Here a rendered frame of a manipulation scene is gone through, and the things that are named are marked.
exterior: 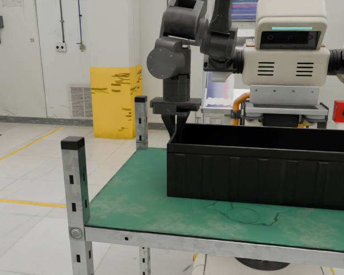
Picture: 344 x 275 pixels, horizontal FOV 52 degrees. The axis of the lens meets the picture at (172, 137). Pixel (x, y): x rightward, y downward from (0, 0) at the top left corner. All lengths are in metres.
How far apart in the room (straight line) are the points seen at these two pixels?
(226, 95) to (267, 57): 1.58
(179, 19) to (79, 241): 0.44
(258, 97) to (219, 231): 0.71
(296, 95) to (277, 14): 0.27
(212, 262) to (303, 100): 0.84
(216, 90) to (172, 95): 2.10
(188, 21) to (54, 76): 4.67
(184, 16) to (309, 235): 0.45
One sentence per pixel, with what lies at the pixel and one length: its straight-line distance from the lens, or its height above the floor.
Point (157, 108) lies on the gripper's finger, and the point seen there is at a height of 1.12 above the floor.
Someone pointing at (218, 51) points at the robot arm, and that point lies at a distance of 1.13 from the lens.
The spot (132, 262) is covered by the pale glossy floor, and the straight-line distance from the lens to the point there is 2.16.
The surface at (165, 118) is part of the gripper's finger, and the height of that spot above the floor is 1.10.
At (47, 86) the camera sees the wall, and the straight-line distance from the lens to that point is 5.38.
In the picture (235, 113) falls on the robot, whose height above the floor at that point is 0.90.
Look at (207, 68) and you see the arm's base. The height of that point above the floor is 1.15.
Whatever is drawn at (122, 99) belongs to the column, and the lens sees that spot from 4.37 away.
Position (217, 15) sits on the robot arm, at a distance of 1.10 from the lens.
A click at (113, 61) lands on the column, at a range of 4.36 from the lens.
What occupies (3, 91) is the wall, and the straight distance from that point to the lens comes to 5.78.
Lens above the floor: 1.26
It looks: 16 degrees down
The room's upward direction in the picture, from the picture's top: straight up
